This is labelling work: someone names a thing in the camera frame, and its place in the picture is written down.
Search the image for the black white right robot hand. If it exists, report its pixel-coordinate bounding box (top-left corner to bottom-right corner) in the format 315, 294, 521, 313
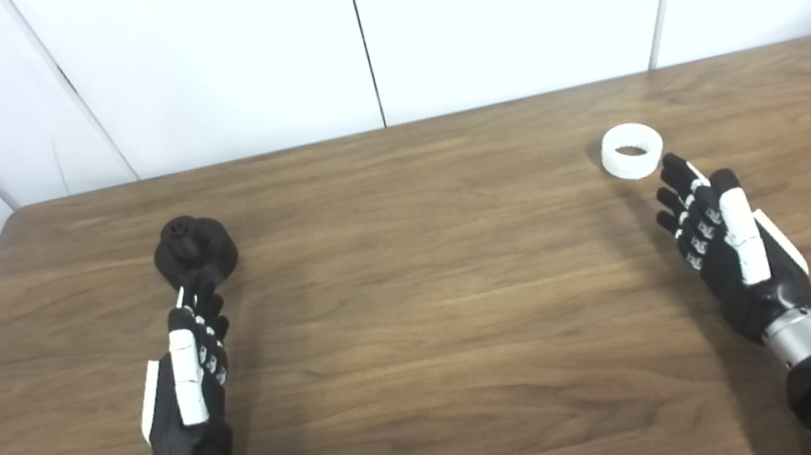
645, 132, 811, 360

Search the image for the round black plastic part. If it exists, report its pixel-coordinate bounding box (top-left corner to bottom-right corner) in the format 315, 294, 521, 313
148, 207, 245, 299

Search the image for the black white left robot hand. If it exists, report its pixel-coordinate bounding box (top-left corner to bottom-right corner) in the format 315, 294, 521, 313
119, 279, 253, 455

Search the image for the white plastic ring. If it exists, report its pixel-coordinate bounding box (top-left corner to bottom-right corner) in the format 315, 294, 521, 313
597, 119, 669, 184

